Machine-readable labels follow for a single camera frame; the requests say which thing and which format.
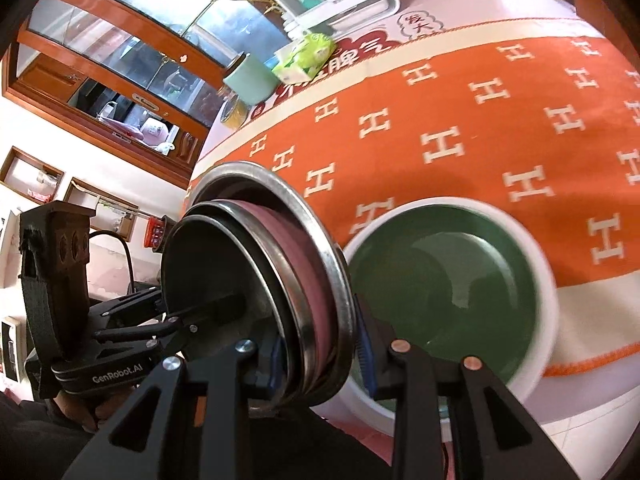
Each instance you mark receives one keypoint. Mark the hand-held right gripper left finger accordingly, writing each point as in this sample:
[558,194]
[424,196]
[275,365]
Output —
[220,385]

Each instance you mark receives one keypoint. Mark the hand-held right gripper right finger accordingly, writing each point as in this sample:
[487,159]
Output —
[367,355]

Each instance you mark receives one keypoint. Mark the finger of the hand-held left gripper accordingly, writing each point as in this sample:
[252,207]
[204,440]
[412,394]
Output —
[200,312]
[135,300]

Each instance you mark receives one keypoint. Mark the small steel bowl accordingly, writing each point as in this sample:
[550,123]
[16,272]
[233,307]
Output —
[215,270]

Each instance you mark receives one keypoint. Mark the green plate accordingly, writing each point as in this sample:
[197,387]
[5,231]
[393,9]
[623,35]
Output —
[450,285]

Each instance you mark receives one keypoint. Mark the large steel bowl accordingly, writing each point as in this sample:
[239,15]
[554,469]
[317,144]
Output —
[320,250]

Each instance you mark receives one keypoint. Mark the white patterned deep plate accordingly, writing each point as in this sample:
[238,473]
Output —
[547,300]

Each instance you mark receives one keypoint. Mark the person's left hand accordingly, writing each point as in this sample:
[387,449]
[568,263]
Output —
[80,410]

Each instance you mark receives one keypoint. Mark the pink appliance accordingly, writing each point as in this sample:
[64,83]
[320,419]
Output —
[152,130]

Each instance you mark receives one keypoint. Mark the jar with yellow contents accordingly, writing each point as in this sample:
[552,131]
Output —
[232,110]

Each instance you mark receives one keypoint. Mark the wooden glass display cabinet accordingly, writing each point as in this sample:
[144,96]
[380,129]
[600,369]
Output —
[60,70]

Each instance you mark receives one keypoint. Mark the mint green canister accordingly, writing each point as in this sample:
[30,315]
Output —
[250,80]

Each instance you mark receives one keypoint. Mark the orange patterned blanket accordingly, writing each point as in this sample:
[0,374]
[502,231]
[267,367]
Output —
[450,110]

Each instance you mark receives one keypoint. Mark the green tissue pack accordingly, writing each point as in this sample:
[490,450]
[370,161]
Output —
[305,57]

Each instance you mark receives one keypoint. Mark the white red printed tablecloth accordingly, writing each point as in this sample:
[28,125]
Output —
[525,5]

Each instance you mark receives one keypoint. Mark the wooden wall frame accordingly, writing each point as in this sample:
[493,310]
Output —
[30,170]
[100,205]

